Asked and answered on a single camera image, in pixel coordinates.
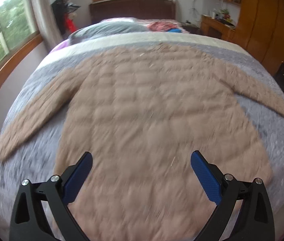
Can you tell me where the grey floral quilted bedspread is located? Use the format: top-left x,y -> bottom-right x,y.
0,32 -> 284,223

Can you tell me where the red patterned cloth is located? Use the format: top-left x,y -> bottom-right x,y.
147,21 -> 180,32

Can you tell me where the blue cloth on bed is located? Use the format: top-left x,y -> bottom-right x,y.
167,28 -> 182,33

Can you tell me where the tan quilted puffer jacket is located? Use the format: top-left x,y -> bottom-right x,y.
0,44 -> 284,240

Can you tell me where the wooden desk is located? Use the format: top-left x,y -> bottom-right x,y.
200,15 -> 235,42

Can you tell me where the wooden side window frame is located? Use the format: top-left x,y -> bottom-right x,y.
0,0 -> 42,88

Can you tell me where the side window curtain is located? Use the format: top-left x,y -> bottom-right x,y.
31,0 -> 62,51

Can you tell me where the dark wooden headboard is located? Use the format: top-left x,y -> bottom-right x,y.
89,0 -> 176,23

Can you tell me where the grey pillow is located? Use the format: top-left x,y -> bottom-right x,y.
68,21 -> 150,45

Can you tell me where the wooden wardrobe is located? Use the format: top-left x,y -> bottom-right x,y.
233,0 -> 284,75

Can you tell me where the coat rack with clothes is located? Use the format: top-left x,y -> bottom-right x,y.
51,0 -> 81,37

